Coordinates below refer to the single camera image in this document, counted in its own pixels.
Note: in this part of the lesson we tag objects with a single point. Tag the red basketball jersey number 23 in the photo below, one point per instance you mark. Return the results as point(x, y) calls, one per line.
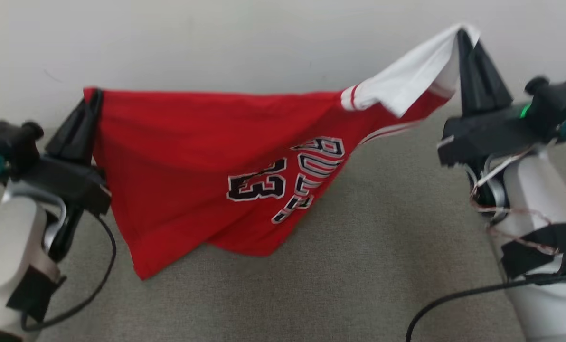
point(183, 161)

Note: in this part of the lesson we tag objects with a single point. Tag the grey fabric sofa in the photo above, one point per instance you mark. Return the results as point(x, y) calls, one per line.
point(359, 266)

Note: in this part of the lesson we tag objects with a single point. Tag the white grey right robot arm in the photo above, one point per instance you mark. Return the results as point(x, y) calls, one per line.
point(544, 199)

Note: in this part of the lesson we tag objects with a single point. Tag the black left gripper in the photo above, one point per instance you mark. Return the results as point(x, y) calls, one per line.
point(69, 183)

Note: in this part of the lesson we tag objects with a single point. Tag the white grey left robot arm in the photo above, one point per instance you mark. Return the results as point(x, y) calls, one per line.
point(7, 251)

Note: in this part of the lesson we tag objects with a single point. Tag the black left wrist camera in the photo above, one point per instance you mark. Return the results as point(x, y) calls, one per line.
point(10, 142)

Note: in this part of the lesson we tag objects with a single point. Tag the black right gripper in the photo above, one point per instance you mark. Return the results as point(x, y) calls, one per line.
point(487, 135)

